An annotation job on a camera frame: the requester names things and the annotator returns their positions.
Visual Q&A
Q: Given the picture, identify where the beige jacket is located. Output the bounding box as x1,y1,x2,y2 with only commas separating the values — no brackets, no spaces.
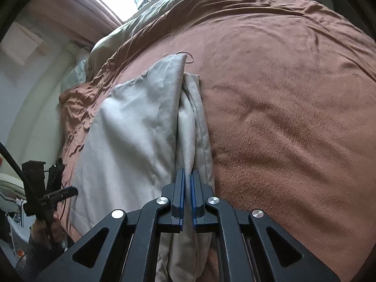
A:
69,53,217,282

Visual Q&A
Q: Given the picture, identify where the person's left hand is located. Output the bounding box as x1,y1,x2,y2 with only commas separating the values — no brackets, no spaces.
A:
31,212,66,248

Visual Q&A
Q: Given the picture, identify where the cream padded headboard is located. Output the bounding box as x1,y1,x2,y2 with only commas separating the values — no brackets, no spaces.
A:
5,43,89,167

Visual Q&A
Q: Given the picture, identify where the pale green pillow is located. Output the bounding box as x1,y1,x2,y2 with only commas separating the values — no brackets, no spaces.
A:
61,59,87,93

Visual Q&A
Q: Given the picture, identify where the rust brown bed cover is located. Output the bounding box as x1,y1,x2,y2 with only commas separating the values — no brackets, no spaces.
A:
59,0,375,281

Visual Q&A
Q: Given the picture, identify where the pink towel on rack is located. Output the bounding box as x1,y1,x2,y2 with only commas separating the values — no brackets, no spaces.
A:
1,22,45,66

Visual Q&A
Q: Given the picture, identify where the left pink curtain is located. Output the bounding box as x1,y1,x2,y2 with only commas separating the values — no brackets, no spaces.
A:
26,0,122,47

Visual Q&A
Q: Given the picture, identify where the olive beige duvet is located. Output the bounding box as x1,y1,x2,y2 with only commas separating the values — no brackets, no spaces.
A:
88,0,224,78

